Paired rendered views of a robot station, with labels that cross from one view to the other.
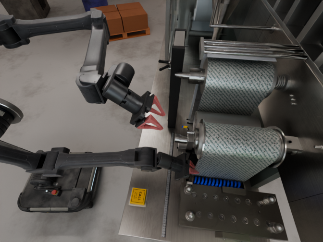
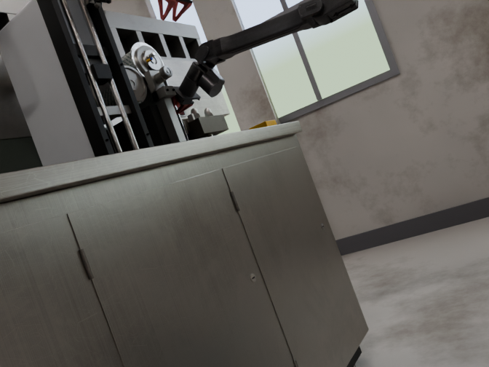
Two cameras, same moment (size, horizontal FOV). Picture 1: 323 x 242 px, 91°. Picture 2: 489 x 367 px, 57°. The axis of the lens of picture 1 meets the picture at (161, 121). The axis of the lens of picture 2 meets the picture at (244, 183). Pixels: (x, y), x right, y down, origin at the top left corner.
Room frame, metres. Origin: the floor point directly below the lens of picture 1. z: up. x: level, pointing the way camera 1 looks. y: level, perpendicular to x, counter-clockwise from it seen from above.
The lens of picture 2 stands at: (1.58, 0.67, 0.75)
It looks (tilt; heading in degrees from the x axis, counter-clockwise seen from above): 0 degrees down; 206
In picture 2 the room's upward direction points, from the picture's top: 21 degrees counter-clockwise
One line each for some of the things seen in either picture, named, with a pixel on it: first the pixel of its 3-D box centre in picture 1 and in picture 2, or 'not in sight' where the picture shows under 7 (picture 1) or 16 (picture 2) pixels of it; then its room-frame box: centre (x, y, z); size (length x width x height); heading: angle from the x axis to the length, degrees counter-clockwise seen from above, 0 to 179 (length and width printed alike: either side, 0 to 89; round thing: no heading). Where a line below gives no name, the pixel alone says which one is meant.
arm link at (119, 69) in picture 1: (110, 81); not in sight; (0.38, 0.15, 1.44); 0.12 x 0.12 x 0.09; 80
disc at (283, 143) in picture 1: (271, 146); not in sight; (0.26, -0.39, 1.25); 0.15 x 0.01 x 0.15; 173
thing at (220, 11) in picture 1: (211, 51); not in sight; (0.99, -0.33, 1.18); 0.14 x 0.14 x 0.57
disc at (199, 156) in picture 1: (200, 139); (148, 62); (0.29, -0.14, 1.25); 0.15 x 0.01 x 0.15; 173
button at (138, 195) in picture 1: (138, 196); (263, 127); (0.16, 0.11, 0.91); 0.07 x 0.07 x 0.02; 83
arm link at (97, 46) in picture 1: (96, 52); not in sight; (0.53, 0.23, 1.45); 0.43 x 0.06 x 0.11; 8
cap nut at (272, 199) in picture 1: (270, 199); not in sight; (0.12, -0.44, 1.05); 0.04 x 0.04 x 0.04
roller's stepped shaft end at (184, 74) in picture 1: (181, 75); not in sight; (0.55, -0.09, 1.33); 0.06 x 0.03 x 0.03; 83
